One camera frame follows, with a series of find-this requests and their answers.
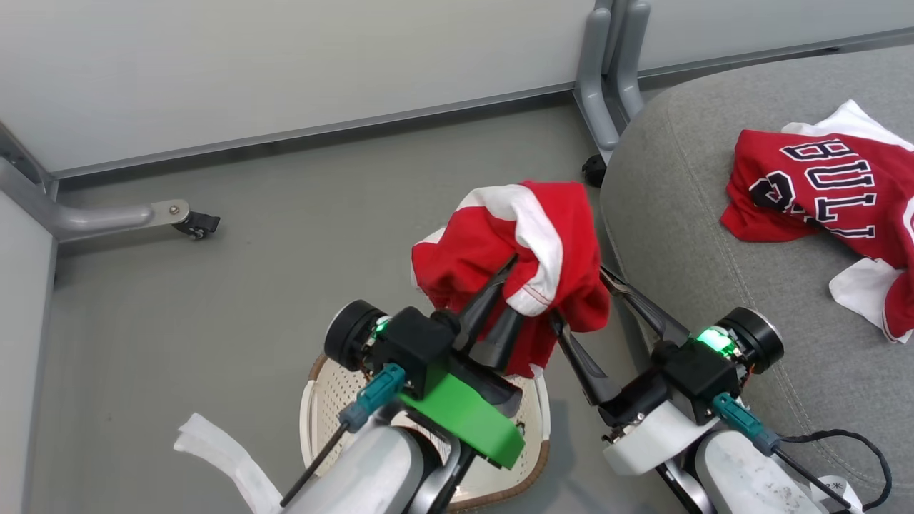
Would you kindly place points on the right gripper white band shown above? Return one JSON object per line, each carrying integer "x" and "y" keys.
{"x": 650, "y": 435}

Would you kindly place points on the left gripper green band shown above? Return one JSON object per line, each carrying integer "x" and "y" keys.
{"x": 464, "y": 421}

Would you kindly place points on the red shorts with white stripe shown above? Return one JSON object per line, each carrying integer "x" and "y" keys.
{"x": 493, "y": 235}

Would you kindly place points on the red Bulls jersey with white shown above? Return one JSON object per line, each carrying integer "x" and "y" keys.
{"x": 785, "y": 200}

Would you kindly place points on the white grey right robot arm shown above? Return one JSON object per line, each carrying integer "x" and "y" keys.
{"x": 750, "y": 478}

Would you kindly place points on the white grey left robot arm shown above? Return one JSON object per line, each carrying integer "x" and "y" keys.
{"x": 371, "y": 471}

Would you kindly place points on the grey fabric sofa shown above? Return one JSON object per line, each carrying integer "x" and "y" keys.
{"x": 685, "y": 214}

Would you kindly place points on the black round left gripper motor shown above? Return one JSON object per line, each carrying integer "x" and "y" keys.
{"x": 350, "y": 332}

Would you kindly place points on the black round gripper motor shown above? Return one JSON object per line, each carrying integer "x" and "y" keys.
{"x": 757, "y": 335}
{"x": 350, "y": 332}

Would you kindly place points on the black round right gripper motor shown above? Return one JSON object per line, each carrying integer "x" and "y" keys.
{"x": 757, "y": 335}

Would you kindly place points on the beige perforated laundry basket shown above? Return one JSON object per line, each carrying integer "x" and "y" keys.
{"x": 328, "y": 400}

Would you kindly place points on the black caster wheel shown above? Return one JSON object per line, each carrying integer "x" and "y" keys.
{"x": 200, "y": 225}
{"x": 593, "y": 171}

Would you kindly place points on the white printed tag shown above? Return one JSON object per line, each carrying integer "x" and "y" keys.
{"x": 839, "y": 492}

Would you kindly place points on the white fabric strip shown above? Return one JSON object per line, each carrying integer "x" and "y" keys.
{"x": 221, "y": 450}

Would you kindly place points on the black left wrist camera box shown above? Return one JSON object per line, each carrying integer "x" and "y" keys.
{"x": 414, "y": 343}

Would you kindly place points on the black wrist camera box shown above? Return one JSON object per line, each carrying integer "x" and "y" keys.
{"x": 414, "y": 343}
{"x": 696, "y": 378}

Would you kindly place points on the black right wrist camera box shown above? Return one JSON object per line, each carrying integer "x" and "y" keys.
{"x": 696, "y": 378}

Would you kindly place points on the grey partition foot bracket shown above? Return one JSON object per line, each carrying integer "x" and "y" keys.
{"x": 593, "y": 93}
{"x": 632, "y": 57}
{"x": 107, "y": 216}

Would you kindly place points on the grey partition post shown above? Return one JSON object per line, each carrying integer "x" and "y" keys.
{"x": 21, "y": 160}

